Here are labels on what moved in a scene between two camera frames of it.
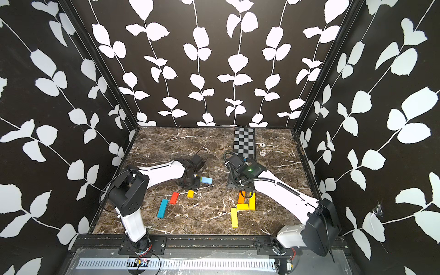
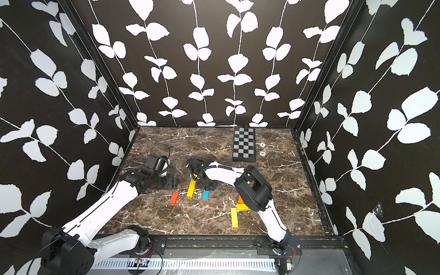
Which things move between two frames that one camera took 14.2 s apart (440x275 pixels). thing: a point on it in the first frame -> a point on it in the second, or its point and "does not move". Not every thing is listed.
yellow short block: (243, 207) does not move
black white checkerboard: (244, 141) does not move
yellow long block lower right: (234, 217) does not move
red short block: (173, 197) does not move
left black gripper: (195, 187) -> (172, 179)
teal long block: (162, 209) -> (205, 194)
